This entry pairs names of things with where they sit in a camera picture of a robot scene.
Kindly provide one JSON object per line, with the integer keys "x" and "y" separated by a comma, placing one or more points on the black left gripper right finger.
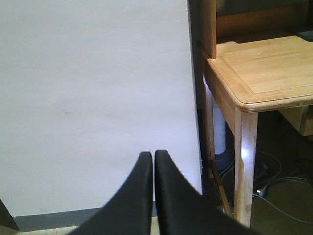
{"x": 181, "y": 210}

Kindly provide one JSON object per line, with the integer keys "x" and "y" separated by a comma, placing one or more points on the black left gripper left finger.
{"x": 129, "y": 211}

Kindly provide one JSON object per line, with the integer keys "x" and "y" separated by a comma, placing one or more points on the white blue cylinder under desk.
{"x": 222, "y": 155}

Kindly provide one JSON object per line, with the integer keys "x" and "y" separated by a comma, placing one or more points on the white power plug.
{"x": 261, "y": 192}

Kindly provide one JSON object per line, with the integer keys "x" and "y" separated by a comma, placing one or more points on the light wooden desk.
{"x": 255, "y": 61}

